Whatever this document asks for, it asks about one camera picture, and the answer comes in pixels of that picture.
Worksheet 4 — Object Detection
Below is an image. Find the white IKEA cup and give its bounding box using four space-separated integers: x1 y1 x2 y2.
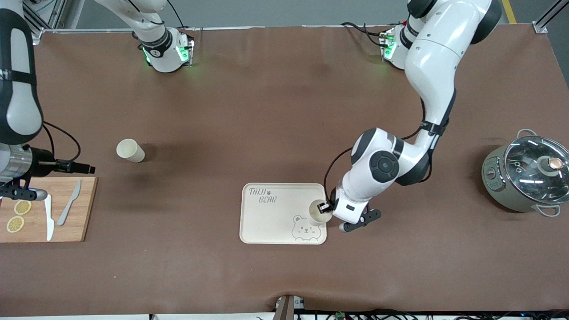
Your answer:
309 199 334 224
116 139 145 163

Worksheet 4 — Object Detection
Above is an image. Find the cream bear print tray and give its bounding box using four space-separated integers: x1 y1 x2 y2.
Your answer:
239 183 327 245

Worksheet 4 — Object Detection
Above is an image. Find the grey plastic knife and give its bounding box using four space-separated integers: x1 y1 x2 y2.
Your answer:
57 180 82 226

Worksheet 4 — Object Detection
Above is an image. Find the wooden cutting board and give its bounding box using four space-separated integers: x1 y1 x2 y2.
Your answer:
0 177 98 243

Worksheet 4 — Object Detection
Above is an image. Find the white plastic knife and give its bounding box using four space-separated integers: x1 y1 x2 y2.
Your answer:
44 194 55 241

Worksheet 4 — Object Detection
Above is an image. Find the grey table edge clamp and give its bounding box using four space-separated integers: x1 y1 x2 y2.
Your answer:
275 294 305 320

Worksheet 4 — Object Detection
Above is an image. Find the brown table mat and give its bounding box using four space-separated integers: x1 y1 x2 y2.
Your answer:
0 26 569 317

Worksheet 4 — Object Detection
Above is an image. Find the sage green electric pot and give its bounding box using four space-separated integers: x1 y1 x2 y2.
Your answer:
481 129 569 217

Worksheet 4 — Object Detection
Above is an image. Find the glass pot lid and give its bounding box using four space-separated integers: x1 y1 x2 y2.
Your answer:
504 136 569 206

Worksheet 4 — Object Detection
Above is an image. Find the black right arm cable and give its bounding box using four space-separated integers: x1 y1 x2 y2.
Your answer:
42 121 82 163

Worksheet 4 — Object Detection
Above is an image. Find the aluminium frame profile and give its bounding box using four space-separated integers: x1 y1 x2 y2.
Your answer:
22 0 67 45
533 0 569 34

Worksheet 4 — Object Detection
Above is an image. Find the black left base cable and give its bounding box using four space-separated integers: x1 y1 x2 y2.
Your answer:
341 21 388 48

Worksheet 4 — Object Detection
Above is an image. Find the black base cable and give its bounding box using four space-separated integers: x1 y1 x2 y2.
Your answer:
167 0 196 32
341 21 388 48

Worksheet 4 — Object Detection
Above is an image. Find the black right base cable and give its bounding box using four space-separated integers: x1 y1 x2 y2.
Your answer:
167 0 196 32

